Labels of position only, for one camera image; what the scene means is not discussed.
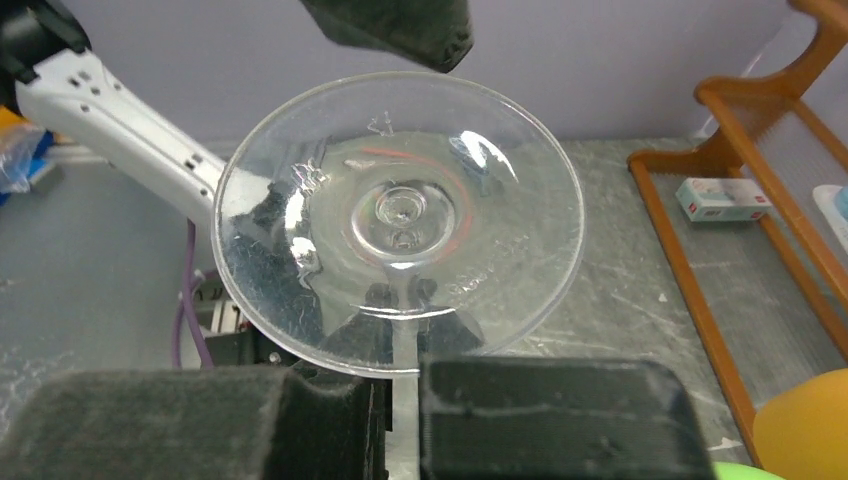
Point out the orange plastic goblet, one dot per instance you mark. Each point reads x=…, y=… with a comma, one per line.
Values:
x=802, y=432

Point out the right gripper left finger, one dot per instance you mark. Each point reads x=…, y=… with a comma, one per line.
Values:
x=259, y=422

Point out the small white box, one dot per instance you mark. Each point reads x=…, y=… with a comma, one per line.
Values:
x=722, y=200

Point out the wooden shelf rack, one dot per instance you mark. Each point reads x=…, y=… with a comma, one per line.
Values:
x=768, y=297

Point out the green plastic goblet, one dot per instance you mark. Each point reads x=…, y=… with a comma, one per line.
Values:
x=735, y=471

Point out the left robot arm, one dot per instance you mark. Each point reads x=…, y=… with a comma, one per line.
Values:
x=51, y=77

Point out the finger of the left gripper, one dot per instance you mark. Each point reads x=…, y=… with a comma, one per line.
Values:
x=435, y=34

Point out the clear glass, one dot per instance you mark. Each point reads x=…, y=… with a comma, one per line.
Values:
x=373, y=221

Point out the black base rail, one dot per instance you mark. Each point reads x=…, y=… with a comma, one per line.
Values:
x=230, y=338

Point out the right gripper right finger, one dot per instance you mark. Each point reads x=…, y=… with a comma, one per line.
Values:
x=557, y=418

